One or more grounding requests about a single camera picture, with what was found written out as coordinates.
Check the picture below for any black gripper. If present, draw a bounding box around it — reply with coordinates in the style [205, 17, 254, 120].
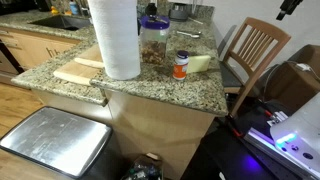
[275, 0, 304, 21]

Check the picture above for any white bottle with orange label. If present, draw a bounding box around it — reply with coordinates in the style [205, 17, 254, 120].
[172, 50, 190, 81]

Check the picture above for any bunch of keys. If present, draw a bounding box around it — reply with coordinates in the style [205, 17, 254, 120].
[145, 15, 169, 25]

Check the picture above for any black bottle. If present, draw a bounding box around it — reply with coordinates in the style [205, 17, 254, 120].
[145, 2, 159, 17]

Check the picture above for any clear jar with purple lid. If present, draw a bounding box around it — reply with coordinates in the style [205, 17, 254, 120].
[139, 14, 171, 66]

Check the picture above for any blue soap bottle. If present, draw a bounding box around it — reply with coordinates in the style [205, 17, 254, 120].
[68, 0, 80, 16]

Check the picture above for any wooden chair with grey seat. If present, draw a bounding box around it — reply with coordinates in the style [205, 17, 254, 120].
[218, 17, 292, 119]

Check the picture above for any brown cardboard box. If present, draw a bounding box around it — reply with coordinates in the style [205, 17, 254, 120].
[264, 44, 320, 113]

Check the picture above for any white plastic utensil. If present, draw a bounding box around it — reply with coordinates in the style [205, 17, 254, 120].
[187, 17, 205, 26]

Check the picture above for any metal spoon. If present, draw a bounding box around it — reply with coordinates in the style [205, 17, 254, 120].
[176, 29, 202, 39]

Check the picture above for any pale yellow sponge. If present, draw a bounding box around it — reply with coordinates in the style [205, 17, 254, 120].
[186, 54, 212, 75]

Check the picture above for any black toaster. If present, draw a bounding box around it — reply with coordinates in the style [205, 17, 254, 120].
[168, 2, 192, 22]

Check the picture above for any metal robot mounting platform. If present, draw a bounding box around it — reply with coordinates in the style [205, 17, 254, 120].
[244, 110, 320, 180]

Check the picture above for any white paper towel roll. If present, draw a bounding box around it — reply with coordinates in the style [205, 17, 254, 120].
[87, 0, 142, 81]

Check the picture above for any wooden cutting board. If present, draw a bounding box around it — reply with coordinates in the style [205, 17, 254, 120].
[52, 43, 106, 87]

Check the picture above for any bag of mixed trash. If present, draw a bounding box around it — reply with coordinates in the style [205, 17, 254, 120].
[120, 152, 165, 180]

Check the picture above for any black kitchen sink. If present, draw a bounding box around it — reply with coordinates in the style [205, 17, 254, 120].
[29, 14, 93, 32]

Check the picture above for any yellow rubber duck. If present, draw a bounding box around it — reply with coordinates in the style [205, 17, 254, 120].
[49, 5, 61, 15]

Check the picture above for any light wood lower cabinet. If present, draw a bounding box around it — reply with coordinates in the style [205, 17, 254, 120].
[0, 27, 82, 72]

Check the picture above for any trash can with steel lid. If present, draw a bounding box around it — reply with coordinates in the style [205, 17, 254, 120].
[0, 105, 124, 180]

